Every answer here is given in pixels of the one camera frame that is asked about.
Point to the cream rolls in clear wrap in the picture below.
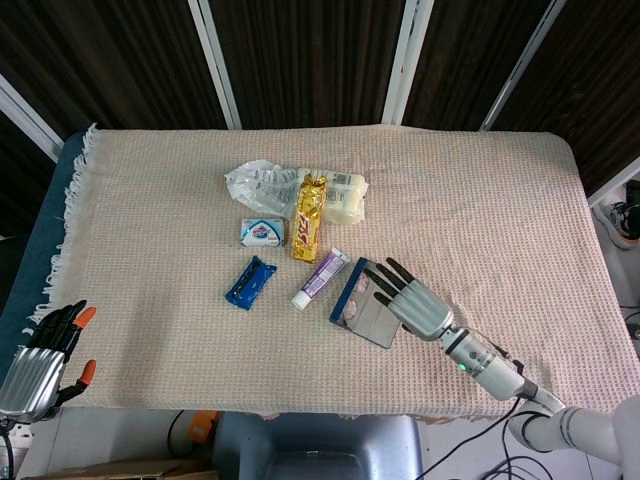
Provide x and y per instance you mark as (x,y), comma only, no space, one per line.
(345,200)

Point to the purple white toothpaste tube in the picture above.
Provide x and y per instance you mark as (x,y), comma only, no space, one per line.
(322,277)

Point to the orange device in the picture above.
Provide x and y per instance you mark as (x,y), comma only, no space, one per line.
(202,427)

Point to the gold foil snack pack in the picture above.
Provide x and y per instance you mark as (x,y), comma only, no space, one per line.
(307,220)

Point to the grey pouch with blue edge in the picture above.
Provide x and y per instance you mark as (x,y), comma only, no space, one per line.
(372,325)

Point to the white screen frame post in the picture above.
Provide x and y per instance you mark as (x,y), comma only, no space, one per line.
(215,65)
(615,185)
(520,70)
(30,120)
(405,65)

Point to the left silver robot hand orange fingertips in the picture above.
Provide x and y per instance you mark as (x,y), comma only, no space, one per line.
(32,380)

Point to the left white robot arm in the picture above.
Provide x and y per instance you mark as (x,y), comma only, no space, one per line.
(7,445)

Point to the grey orange sneaker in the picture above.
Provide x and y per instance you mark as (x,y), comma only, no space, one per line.
(617,222)

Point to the grey robot base shell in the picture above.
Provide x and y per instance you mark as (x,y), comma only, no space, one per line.
(320,445)

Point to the beige waffle weave blanket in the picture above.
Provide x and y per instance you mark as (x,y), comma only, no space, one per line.
(200,350)

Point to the thin-framed eyeglasses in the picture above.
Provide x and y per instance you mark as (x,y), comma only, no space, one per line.
(356,305)

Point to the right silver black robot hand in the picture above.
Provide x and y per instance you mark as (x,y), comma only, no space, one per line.
(422,310)

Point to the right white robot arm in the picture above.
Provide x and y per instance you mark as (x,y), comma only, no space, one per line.
(495,372)

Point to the white blue soap box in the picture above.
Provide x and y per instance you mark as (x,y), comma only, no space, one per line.
(261,233)

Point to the crumpled clear plastic bag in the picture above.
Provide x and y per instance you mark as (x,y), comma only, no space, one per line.
(260,187)

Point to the brown cardboard box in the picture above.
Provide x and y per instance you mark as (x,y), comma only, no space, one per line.
(125,471)

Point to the teal mattress pad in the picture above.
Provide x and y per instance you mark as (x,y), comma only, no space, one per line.
(30,260)

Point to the blue razor packet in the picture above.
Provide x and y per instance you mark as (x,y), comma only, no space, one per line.
(250,285)

